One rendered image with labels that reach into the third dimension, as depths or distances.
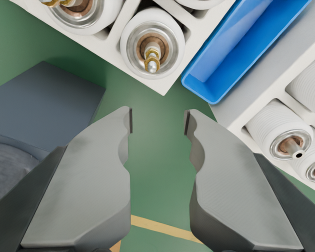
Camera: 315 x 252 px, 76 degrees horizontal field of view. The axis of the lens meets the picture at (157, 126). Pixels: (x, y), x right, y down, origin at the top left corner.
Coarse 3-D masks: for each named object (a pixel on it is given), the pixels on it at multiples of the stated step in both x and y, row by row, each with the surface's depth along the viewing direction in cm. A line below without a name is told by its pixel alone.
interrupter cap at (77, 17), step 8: (88, 0) 26; (96, 0) 26; (48, 8) 26; (56, 8) 26; (64, 8) 26; (72, 8) 26; (80, 8) 26; (88, 8) 26; (96, 8) 26; (56, 16) 26; (64, 16) 26; (72, 16) 26; (80, 16) 27; (88, 16) 26; (96, 16) 26; (72, 24) 27; (80, 24) 27; (88, 24) 27
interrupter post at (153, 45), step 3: (150, 42) 28; (153, 42) 28; (147, 45) 27; (150, 45) 26; (153, 45) 26; (156, 45) 27; (147, 48) 26; (156, 48) 26; (159, 48) 28; (144, 51) 26; (159, 51) 26; (144, 54) 27; (159, 54) 27; (144, 57) 27; (159, 57) 27
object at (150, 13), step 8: (144, 8) 37; (152, 8) 33; (160, 8) 37; (136, 16) 27; (144, 16) 27; (152, 16) 27; (160, 16) 27; (168, 16) 28; (128, 24) 28; (136, 24) 27; (168, 24) 27; (176, 24) 28; (128, 32) 28; (176, 32) 28; (120, 40) 29; (184, 40) 29; (120, 48) 30; (184, 48) 30; (128, 64) 30; (176, 64) 30; (136, 72) 31; (168, 72) 31
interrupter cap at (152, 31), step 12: (144, 24) 27; (156, 24) 27; (132, 36) 28; (144, 36) 28; (156, 36) 28; (168, 36) 28; (132, 48) 29; (144, 48) 29; (168, 48) 29; (132, 60) 30; (168, 60) 30; (144, 72) 31; (156, 72) 31
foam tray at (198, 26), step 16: (16, 0) 32; (32, 0) 32; (128, 0) 32; (144, 0) 41; (160, 0) 32; (224, 0) 32; (48, 16) 33; (128, 16) 33; (176, 16) 33; (192, 16) 33; (208, 16) 33; (64, 32) 34; (96, 32) 37; (112, 32) 34; (192, 32) 34; (208, 32) 34; (96, 48) 36; (112, 48) 36; (192, 48) 36; (144, 80) 39; (160, 80) 39
